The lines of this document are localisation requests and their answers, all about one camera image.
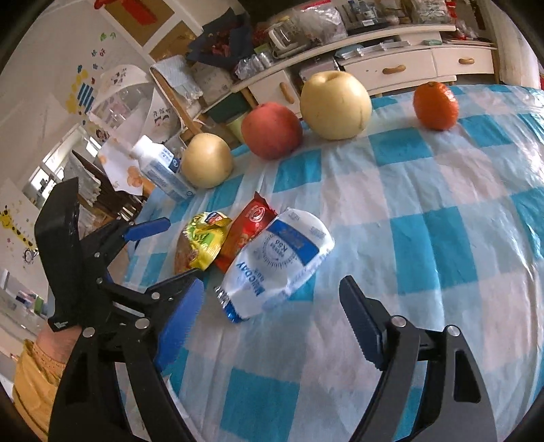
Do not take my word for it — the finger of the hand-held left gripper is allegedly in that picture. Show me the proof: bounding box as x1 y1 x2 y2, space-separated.
85 217 171 273
97 273 204 319

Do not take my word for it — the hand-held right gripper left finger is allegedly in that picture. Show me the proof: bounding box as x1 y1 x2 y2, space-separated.
49 278 205 442

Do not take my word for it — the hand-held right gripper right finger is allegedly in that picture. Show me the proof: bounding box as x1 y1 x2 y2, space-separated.
339 275 498 442

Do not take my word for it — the yellow snack packet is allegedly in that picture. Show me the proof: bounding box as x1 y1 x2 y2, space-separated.
174 211 232 273

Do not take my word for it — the white blue milk pouch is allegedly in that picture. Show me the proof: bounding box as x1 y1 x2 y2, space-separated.
212 207 335 324

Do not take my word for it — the person's left forearm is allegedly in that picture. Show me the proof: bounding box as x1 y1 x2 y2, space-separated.
12 327 81 440

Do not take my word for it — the white bottle with blue label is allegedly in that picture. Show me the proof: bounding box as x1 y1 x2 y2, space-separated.
130 136 196 202

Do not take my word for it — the yellow pear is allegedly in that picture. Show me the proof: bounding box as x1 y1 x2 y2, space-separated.
181 133 234 189
300 71 372 141

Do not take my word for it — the red snack packet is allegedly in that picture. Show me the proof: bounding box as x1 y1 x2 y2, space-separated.
212 191 279 273

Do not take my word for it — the blue white checkered tablecloth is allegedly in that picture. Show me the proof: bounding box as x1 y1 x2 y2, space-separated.
119 84 544 442

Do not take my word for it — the dining table with printed cloth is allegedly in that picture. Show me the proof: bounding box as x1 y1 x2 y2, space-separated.
87 64 171 196

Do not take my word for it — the green plastic bin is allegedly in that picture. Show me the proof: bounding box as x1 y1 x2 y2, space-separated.
224 114 248 149

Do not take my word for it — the light wooden chair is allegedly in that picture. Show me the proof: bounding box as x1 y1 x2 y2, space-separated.
149 55 207 139

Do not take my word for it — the red apple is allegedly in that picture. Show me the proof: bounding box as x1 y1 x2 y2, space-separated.
241 102 303 160

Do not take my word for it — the dark flower bouquet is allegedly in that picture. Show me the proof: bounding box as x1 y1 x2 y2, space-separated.
187 8 256 72

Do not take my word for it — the orange tangerine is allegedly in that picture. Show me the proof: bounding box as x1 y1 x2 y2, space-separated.
413 82 460 131

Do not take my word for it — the clear electric kettle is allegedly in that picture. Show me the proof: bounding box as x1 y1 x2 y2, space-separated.
268 17 307 59

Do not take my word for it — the white television cabinet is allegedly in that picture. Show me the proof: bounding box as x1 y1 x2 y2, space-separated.
232 23 499 112

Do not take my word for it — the clear filled plastic bag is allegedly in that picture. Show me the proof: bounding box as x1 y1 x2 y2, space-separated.
300 2 347 43

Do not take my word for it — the white curtain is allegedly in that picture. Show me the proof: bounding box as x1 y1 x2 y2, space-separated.
495 0 541 88

